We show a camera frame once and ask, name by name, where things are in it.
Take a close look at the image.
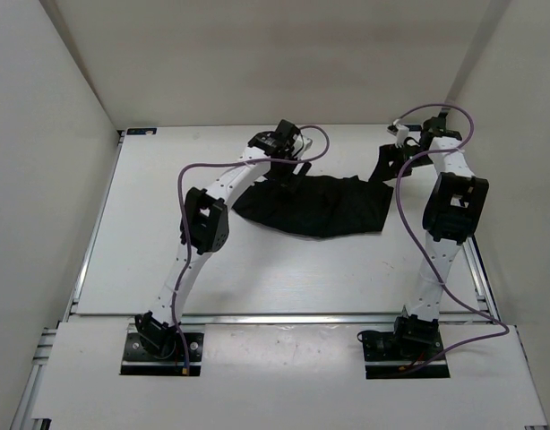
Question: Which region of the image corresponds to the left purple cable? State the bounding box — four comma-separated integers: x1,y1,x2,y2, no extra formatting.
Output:
174,125,331,375

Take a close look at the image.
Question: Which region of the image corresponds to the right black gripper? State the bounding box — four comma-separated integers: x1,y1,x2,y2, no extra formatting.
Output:
368,142,434,183

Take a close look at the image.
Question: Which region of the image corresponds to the black pleated skirt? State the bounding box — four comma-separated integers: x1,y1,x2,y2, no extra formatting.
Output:
232,163,395,241

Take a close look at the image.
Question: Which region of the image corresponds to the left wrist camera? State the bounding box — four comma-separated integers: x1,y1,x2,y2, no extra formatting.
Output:
293,134,313,159

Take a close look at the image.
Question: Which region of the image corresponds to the aluminium side rail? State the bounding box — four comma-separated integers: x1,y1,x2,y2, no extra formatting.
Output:
435,105,503,323
5,133,126,430

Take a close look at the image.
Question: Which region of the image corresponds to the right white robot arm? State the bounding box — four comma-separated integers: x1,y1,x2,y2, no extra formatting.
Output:
364,116,489,359

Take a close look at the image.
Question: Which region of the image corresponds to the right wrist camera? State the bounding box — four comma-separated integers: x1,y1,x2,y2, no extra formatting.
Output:
387,118,409,148

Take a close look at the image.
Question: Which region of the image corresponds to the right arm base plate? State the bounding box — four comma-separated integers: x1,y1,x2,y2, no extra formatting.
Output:
357,315,450,380

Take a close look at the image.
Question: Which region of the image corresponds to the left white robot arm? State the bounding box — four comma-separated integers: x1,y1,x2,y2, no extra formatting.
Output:
134,120,312,359

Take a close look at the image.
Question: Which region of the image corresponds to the left blue corner label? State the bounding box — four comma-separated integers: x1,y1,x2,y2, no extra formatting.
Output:
125,127,158,135

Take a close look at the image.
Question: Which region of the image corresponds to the right aluminium side rail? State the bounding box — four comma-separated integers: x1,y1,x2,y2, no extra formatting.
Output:
435,105,503,323

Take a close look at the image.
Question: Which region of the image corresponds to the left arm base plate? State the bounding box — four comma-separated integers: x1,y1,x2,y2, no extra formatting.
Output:
120,328,205,377

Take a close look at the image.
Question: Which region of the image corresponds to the left aluminium side rail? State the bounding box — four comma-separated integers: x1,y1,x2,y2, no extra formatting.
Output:
5,133,126,430

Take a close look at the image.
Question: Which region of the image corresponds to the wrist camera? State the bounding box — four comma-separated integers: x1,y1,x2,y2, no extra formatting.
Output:
293,134,313,159
387,118,409,148

